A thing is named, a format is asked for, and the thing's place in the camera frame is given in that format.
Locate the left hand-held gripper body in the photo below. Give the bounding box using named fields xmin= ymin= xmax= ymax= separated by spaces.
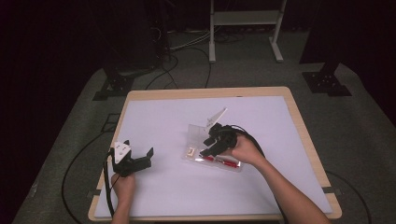
xmin=107 ymin=139 xmax=142 ymax=178

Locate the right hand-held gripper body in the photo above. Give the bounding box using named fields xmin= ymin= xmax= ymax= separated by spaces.
xmin=205 ymin=106 xmax=240 ymax=151

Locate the clear plastic pencil box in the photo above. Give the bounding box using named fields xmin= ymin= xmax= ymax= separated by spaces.
xmin=181 ymin=123 xmax=243 ymax=174

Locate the red pen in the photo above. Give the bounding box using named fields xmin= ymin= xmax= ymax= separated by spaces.
xmin=199 ymin=156 xmax=241 ymax=169

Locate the person's right hand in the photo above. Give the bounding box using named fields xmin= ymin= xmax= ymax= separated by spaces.
xmin=221 ymin=134 xmax=268 ymax=168

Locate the person's left hand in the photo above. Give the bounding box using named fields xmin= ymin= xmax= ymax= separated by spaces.
xmin=110 ymin=173 xmax=137 ymax=203

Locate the black stand base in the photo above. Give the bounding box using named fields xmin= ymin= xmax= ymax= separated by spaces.
xmin=92 ymin=59 xmax=135 ymax=102
xmin=301 ymin=60 xmax=353 ymax=98

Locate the white metal stand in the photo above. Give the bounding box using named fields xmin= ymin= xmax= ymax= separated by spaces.
xmin=208 ymin=0 xmax=288 ymax=64

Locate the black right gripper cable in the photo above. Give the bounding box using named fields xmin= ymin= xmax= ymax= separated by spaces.
xmin=228 ymin=124 xmax=266 ymax=158

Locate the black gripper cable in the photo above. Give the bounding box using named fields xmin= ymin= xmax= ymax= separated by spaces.
xmin=228 ymin=124 xmax=266 ymax=158
xmin=103 ymin=152 xmax=116 ymax=218

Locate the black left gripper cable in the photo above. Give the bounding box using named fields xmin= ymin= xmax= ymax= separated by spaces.
xmin=103 ymin=152 xmax=116 ymax=218

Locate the black floor cable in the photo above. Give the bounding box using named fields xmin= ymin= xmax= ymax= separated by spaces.
xmin=61 ymin=132 xmax=108 ymax=224
xmin=325 ymin=169 xmax=373 ymax=224
xmin=144 ymin=46 xmax=213 ymax=91

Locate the grey floor cable bundle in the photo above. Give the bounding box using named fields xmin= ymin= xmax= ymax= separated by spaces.
xmin=167 ymin=28 xmax=219 ymax=52

